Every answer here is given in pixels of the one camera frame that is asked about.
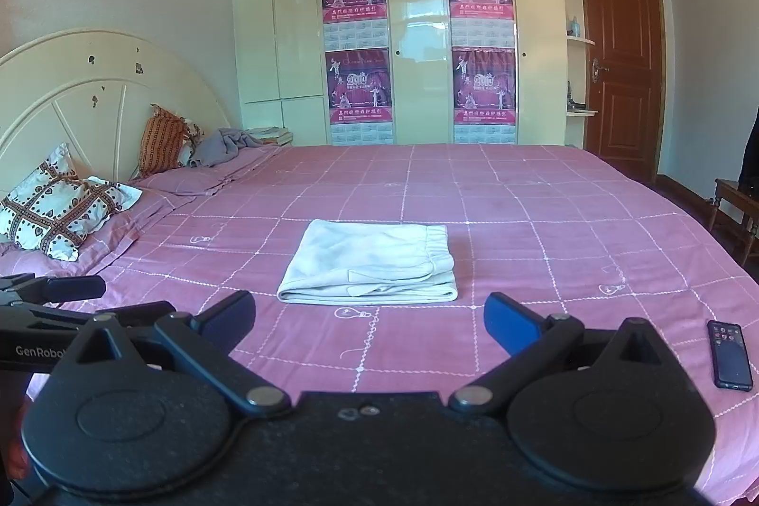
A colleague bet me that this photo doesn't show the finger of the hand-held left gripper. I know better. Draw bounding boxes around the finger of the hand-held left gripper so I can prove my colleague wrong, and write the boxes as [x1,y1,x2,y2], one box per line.
[0,273,107,306]
[112,302,178,330]

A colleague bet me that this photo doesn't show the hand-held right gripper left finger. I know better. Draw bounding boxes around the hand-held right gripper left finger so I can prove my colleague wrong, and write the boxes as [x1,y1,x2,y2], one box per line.
[59,289,293,418]

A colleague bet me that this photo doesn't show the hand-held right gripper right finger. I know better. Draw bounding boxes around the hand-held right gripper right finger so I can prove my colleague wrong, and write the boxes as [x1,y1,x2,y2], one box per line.
[447,291,684,415]

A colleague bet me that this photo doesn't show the white pants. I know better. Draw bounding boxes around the white pants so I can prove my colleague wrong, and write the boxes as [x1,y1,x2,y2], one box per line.
[276,219,461,306]

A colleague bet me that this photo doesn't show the person's left hand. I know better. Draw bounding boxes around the person's left hand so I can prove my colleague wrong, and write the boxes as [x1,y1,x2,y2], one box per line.
[0,404,32,484]

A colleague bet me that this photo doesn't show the white brown patterned pillow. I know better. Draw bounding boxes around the white brown patterned pillow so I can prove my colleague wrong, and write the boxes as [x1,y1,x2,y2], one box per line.
[0,142,144,263]

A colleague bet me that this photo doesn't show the pink pillow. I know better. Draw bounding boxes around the pink pillow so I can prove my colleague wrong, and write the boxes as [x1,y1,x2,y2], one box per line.
[0,187,180,279]
[131,146,287,197]

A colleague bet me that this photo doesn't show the pink checked bedsheet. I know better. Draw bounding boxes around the pink checked bedsheet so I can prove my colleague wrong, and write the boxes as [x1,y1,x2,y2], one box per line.
[0,143,759,505]

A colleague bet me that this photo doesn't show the orange patterned pillow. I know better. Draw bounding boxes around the orange patterned pillow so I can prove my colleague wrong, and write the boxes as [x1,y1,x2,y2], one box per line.
[137,103,203,180]

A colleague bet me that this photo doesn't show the grey crumpled cloth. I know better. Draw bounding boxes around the grey crumpled cloth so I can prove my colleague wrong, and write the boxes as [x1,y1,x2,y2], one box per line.
[188,127,281,169]

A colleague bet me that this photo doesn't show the pale folded bedding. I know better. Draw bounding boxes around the pale folded bedding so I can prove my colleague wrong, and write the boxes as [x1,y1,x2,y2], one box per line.
[245,126,295,147]

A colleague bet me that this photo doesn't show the cream round headboard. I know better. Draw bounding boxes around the cream round headboard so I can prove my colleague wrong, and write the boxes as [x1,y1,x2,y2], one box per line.
[0,28,234,200]

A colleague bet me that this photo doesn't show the black smartphone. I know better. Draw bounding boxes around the black smartphone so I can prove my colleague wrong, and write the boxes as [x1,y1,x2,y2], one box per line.
[706,320,754,392]

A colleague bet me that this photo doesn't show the brown wooden chair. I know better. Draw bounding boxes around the brown wooden chair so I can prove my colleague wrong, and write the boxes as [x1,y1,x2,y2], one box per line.
[708,177,759,268]

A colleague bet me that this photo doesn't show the brown wooden door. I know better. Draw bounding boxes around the brown wooden door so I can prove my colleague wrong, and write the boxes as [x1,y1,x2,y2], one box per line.
[575,0,666,182]

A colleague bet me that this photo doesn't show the cream corner shelf unit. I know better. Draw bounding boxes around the cream corner shelf unit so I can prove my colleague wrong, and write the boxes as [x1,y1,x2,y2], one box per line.
[557,0,600,119]

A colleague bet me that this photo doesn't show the dark hanging clothing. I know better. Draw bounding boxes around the dark hanging clothing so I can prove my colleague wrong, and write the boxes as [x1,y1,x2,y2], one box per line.
[738,105,759,194]

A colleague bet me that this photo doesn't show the cream wardrobe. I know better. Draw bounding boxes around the cream wardrobe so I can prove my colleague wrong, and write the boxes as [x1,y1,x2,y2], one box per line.
[231,0,694,147]

